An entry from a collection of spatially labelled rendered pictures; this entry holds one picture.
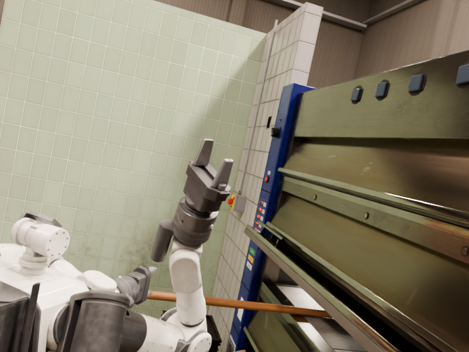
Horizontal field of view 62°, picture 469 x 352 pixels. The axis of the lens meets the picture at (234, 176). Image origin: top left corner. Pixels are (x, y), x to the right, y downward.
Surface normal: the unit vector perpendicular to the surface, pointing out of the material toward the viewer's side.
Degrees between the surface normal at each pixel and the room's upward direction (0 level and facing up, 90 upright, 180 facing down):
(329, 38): 90
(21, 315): 90
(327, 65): 90
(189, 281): 113
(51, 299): 41
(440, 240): 90
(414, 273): 70
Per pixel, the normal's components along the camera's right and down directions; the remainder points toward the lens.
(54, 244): 0.91, 0.21
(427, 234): -0.95, -0.18
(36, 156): 0.23, 0.10
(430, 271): -0.83, -0.51
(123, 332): 0.89, -0.18
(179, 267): 0.14, 0.48
